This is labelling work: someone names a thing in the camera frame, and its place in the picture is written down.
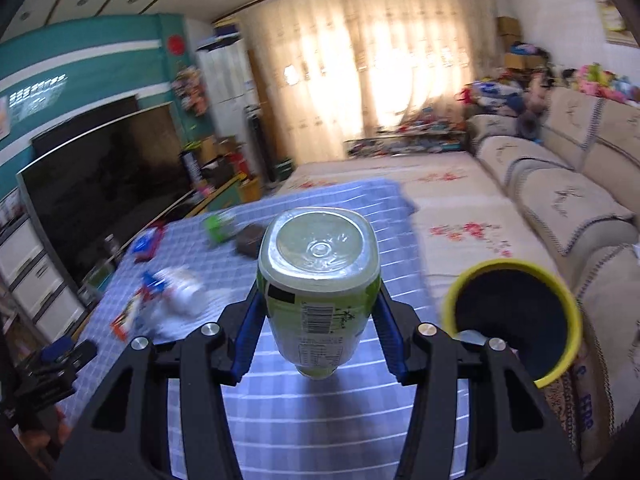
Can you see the cluttered glass coffee table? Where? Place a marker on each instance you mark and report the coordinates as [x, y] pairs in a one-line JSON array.
[[405, 145]]

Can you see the person's left forearm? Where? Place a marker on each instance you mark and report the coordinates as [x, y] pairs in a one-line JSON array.
[[35, 440]]

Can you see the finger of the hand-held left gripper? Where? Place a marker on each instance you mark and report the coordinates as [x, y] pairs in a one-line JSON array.
[[75, 352]]

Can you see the yellow rimmed dark bin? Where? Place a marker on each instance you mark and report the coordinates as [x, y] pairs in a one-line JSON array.
[[510, 300]]

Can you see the framed wall picture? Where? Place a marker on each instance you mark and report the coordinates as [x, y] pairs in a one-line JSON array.
[[612, 15]]

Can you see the green plastic cup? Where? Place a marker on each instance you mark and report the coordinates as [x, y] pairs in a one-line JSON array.
[[219, 227]]

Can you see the pile of plush toys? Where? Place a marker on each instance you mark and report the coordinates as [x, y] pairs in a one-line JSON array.
[[600, 80]]

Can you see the dark box on air conditioner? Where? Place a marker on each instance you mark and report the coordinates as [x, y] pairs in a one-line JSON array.
[[227, 30]]

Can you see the white standing air conditioner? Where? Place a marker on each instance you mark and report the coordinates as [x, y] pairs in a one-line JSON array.
[[225, 95]]

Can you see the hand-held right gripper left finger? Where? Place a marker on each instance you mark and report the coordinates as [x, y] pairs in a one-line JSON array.
[[245, 345]]

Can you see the white drawer cabinet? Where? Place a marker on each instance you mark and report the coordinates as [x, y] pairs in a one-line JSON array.
[[35, 285]]

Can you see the white tower fan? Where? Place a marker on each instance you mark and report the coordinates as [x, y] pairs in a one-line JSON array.
[[257, 140]]

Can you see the black monitor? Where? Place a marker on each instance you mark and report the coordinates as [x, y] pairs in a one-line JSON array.
[[85, 120]]

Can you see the red round wall ornament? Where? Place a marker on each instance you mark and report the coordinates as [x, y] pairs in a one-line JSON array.
[[175, 44]]

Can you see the stack of cardboard boxes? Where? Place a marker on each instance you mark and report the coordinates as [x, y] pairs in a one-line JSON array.
[[515, 45]]

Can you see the cream embroidered curtain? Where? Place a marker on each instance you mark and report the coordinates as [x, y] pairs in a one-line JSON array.
[[380, 60]]

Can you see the beige sofa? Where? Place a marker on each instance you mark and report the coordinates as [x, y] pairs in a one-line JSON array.
[[550, 185]]

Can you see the floral bed sheet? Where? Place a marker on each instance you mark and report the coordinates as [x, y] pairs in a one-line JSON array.
[[450, 200]]

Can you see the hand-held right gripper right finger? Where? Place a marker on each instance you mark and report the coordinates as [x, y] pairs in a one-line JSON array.
[[392, 345]]

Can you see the dark brown plastic tray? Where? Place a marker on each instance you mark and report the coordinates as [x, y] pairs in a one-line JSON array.
[[251, 241]]

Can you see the blue snack wrapper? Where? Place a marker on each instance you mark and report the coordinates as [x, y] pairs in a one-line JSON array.
[[151, 281]]

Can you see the red fire extinguisher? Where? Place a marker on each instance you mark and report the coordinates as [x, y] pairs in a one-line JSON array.
[[243, 161]]

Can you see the blue checked tablecloth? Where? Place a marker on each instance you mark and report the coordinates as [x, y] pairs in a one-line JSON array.
[[320, 420]]

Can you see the large flat television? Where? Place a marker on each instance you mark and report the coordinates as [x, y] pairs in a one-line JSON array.
[[100, 195]]

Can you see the cartoon wall poster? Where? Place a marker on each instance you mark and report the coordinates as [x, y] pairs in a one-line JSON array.
[[4, 117]]

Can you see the clear water bottle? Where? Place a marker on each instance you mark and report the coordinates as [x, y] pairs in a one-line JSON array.
[[112, 250]]

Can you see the hanging artificial flowers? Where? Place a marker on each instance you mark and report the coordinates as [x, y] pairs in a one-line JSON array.
[[190, 90]]

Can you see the blue tissue pack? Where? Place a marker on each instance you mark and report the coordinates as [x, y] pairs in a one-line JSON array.
[[146, 242]]

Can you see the green white plastic bottle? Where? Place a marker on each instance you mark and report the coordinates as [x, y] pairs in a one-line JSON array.
[[320, 285]]

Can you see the cardboard box blue print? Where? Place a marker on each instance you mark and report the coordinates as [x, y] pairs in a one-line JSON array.
[[582, 400]]

